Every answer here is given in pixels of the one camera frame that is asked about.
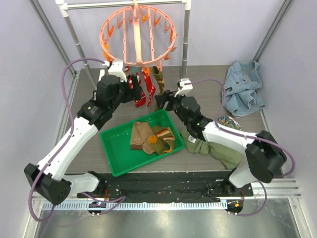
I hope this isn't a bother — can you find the tan ribbed sock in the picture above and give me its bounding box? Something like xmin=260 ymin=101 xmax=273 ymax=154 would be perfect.
xmin=130 ymin=121 xmax=154 ymax=150
xmin=142 ymin=135 xmax=158 ymax=154

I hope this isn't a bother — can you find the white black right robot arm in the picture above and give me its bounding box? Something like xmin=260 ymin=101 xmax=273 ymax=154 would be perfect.
xmin=155 ymin=90 xmax=287 ymax=196

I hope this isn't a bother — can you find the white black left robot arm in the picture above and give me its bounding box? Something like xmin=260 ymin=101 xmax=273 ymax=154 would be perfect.
xmin=24 ymin=73 xmax=142 ymax=206

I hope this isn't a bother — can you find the pink round clip hanger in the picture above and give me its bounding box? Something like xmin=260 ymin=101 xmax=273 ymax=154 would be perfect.
xmin=99 ymin=0 xmax=178 ymax=71

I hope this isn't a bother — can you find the red christmas sock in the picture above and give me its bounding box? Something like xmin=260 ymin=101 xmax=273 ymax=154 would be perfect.
xmin=124 ymin=66 xmax=146 ymax=108
xmin=142 ymin=72 xmax=156 ymax=107

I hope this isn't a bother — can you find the green plastic tray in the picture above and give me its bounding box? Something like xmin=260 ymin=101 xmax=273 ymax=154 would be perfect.
xmin=100 ymin=110 xmax=185 ymax=177

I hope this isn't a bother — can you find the light blue denim shirt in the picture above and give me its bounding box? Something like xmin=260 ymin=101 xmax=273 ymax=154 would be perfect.
xmin=222 ymin=61 xmax=265 ymax=118

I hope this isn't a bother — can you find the olive green t-shirt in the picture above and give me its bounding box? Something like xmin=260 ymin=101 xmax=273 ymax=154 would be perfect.
xmin=180 ymin=127 xmax=242 ymax=170

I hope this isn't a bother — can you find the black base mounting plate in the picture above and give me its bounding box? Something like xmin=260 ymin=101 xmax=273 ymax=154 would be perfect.
xmin=90 ymin=171 xmax=254 ymax=203

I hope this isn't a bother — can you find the white metal clothes rack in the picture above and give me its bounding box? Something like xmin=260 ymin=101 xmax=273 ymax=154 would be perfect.
xmin=55 ymin=0 xmax=192 ymax=86

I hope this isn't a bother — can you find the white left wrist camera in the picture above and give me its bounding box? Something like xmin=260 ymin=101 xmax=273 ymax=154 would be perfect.
xmin=108 ymin=59 xmax=127 ymax=82

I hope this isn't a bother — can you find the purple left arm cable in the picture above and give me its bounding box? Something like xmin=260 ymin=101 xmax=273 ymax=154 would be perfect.
xmin=27 ymin=57 xmax=126 ymax=223

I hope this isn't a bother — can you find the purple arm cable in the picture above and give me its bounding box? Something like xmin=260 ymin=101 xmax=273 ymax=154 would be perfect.
xmin=192 ymin=79 xmax=297 ymax=217
xmin=27 ymin=57 xmax=126 ymax=223

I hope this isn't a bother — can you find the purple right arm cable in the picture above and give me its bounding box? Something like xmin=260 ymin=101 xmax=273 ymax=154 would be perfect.
xmin=192 ymin=79 xmax=297 ymax=217

